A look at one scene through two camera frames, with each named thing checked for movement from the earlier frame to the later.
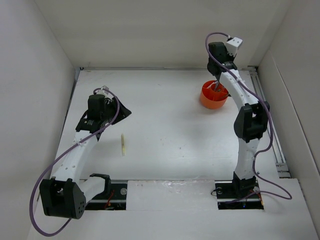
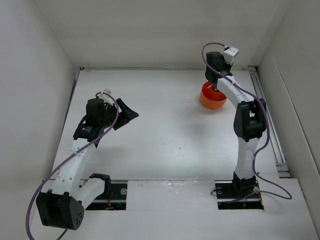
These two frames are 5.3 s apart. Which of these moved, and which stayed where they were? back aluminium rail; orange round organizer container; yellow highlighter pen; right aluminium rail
Moved: yellow highlighter pen
Stayed: right aluminium rail; back aluminium rail; orange round organizer container
